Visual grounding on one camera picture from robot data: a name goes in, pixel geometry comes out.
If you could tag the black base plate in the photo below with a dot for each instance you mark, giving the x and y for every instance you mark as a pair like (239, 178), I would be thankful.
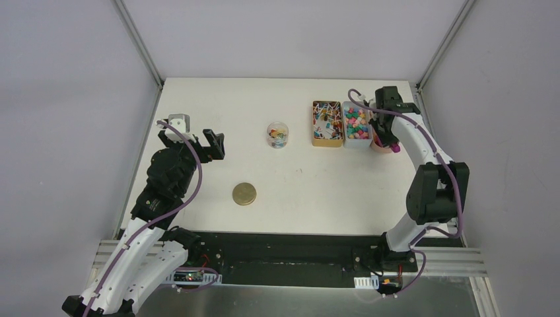
(294, 260)

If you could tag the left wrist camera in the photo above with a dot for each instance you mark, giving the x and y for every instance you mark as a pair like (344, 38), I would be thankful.
(181, 123)

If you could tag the gold tin of lollipops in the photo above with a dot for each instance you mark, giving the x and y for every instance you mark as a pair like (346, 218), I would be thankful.
(327, 124)

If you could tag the magenta plastic scoop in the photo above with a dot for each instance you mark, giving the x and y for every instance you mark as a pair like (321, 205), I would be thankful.
(395, 148)

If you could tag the gold jar lid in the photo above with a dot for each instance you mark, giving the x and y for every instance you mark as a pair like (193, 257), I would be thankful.
(244, 194)

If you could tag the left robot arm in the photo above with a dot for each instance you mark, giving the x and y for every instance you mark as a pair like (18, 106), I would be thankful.
(150, 249)

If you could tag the pink tray of gummies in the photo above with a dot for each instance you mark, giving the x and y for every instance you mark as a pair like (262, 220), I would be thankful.
(375, 145)

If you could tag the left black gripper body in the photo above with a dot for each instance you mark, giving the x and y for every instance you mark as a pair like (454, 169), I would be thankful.
(203, 147)

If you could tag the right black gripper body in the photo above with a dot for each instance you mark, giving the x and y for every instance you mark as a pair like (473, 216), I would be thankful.
(386, 137)

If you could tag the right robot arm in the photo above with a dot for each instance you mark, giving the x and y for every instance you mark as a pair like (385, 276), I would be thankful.
(435, 199)

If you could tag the clear plastic jar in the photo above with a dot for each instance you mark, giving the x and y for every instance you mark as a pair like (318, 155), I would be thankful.
(277, 135)

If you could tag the white tin of candies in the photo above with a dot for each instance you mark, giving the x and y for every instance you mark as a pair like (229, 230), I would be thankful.
(357, 130)

